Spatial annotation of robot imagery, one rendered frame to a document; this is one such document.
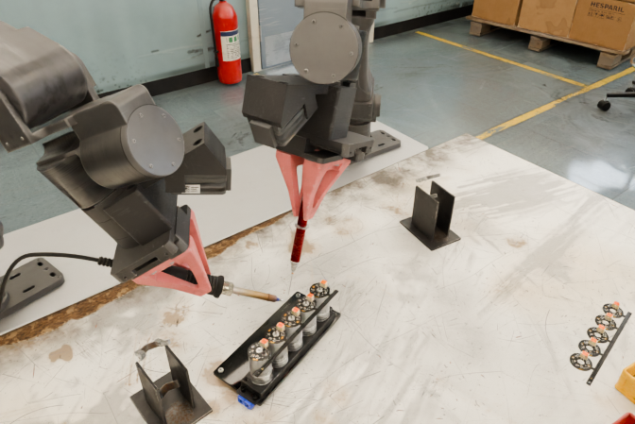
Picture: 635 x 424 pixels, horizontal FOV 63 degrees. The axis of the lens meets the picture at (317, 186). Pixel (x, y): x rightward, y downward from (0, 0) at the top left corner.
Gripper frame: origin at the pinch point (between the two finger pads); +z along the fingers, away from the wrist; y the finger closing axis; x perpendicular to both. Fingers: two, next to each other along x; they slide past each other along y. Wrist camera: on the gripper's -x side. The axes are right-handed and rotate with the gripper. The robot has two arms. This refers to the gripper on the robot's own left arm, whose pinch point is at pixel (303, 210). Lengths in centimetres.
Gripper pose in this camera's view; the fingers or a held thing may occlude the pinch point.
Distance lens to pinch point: 56.8
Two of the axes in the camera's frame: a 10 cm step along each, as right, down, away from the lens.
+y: 8.4, 3.0, -4.5
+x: 5.1, -1.6, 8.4
